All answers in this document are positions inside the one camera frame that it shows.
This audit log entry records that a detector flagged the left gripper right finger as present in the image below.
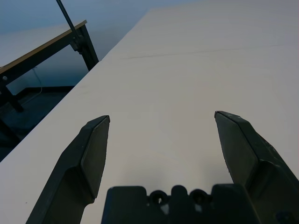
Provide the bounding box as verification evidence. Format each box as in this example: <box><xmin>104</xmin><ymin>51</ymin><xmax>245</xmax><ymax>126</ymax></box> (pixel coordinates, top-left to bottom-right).
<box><xmin>214</xmin><ymin>111</ymin><xmax>299</xmax><ymax>224</ymax></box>

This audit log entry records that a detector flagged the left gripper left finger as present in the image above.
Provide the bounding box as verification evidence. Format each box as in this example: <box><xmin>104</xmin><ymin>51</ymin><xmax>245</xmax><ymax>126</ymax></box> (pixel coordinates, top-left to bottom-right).
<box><xmin>25</xmin><ymin>115</ymin><xmax>111</xmax><ymax>224</ymax></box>

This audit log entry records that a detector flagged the black pole with clamp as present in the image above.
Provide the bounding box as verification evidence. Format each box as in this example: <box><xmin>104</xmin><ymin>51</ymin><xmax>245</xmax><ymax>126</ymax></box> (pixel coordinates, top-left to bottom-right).
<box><xmin>56</xmin><ymin>0</ymin><xmax>81</xmax><ymax>53</ymax></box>

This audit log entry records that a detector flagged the thin white hanging cable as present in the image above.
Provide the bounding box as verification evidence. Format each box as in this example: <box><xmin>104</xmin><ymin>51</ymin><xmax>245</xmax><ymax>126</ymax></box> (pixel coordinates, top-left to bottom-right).
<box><xmin>34</xmin><ymin>67</ymin><xmax>44</xmax><ymax>94</ymax></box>

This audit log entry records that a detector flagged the wooden side table black frame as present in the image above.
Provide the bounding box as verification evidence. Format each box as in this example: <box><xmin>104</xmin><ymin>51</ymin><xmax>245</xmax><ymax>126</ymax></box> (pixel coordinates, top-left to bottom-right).
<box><xmin>0</xmin><ymin>20</ymin><xmax>100</xmax><ymax>147</ymax></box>

